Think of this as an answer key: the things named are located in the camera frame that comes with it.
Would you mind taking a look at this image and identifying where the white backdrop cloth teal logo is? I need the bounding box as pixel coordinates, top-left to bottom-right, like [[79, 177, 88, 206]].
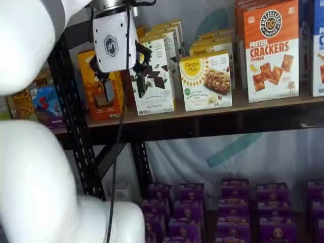
[[108, 0, 324, 200]]

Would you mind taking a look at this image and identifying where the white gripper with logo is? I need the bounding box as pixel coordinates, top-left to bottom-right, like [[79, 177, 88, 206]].
[[89, 11, 153, 107]]

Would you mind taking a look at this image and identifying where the Pretzel Crackers cheddar box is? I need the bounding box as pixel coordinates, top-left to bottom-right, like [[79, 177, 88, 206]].
[[242, 0, 300, 103], [233, 0, 250, 90]]

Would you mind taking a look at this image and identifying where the purple snack box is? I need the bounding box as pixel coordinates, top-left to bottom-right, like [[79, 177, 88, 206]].
[[143, 214, 167, 240], [259, 216, 298, 243], [310, 199, 324, 221], [168, 218, 203, 239], [218, 197, 250, 216], [147, 183, 173, 201], [256, 182, 291, 201], [306, 180, 324, 201], [217, 235, 251, 243], [315, 219, 324, 243], [163, 236, 194, 243], [216, 215, 252, 237], [141, 199, 171, 216], [221, 178, 250, 198], [257, 199, 292, 218], [177, 183, 206, 203], [174, 200, 205, 220]]

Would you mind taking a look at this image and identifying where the blue Zbar box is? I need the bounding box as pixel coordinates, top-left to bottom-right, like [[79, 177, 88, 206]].
[[29, 85, 67, 129]]

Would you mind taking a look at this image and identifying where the blue and white cracker box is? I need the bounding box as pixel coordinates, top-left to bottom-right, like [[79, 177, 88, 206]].
[[311, 0, 324, 98]]

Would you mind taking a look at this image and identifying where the white carton box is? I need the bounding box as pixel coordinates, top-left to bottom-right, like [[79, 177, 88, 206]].
[[114, 181, 135, 202]]

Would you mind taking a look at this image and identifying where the white box with yellow label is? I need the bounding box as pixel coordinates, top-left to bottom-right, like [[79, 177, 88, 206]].
[[188, 37, 236, 90], [179, 49, 234, 112], [196, 28, 235, 44]]

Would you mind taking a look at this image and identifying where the Bobo's brown snack box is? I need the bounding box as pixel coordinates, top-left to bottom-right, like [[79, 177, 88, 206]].
[[29, 67, 55, 89]]

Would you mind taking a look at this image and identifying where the black metal shelf rack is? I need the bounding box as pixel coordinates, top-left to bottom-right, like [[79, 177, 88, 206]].
[[47, 32, 324, 203]]

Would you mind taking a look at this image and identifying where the orange Simple Mills box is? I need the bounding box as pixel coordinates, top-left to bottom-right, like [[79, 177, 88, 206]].
[[135, 24, 148, 38], [76, 50, 126, 120]]

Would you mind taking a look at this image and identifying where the white Sweet Thins chocolate box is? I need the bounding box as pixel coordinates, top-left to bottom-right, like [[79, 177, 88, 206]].
[[144, 28, 181, 76], [151, 19, 186, 59], [129, 37, 176, 116]]

